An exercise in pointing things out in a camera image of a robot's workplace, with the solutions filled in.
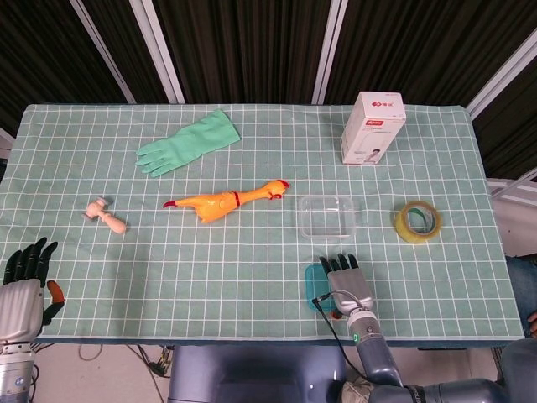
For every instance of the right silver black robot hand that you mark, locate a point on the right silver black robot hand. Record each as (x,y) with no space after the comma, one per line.
(350,289)

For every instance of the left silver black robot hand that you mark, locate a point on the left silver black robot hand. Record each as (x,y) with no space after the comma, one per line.
(19,306)

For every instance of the blue container lid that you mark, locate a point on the blue container lid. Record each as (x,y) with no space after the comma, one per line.
(316,285)

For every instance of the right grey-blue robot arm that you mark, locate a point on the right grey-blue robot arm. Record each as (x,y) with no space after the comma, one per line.
(377,361)

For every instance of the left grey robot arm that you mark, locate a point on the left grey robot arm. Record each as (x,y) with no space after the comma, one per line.
(14,373)

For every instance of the clear plastic container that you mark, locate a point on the clear plastic container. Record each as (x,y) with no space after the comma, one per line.
(327,218)

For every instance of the yellow packing tape roll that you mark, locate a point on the yellow packing tape roll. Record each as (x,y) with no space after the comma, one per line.
(405,231)

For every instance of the white sneaker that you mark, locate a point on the white sneaker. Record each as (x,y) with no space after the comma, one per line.
(354,390)

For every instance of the beige wooden massage hammer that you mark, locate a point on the beige wooden massage hammer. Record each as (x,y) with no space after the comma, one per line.
(110,220)

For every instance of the grey-blue robot torso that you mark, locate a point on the grey-blue robot torso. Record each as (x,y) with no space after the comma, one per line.
(251,373)

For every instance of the green white checkered tablecloth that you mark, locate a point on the green white checkered tablecloth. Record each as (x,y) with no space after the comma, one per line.
(210,273)

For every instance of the black power strip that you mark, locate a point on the black power strip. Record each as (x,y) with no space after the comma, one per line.
(161,365)

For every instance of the yellow rubber chicken toy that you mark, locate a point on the yellow rubber chicken toy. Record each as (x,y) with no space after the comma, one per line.
(214,205)

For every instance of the white desk lamp carton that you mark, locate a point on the white desk lamp carton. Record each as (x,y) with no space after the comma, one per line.
(373,126)

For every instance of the person in blue jeans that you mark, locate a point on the person in blue jeans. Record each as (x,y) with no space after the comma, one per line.
(520,289)

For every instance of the green rubber glove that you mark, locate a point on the green rubber glove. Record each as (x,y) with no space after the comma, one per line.
(189,142)

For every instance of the black pleated curtain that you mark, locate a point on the black pleated curtain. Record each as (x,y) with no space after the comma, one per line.
(251,42)

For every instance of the white metal frame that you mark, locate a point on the white metal frame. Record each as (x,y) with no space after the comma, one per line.
(509,191)

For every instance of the thin grey metal post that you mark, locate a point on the thin grey metal post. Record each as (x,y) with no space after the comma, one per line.
(102,50)

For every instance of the wide white metal post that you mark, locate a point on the wide white metal post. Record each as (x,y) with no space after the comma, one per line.
(157,46)

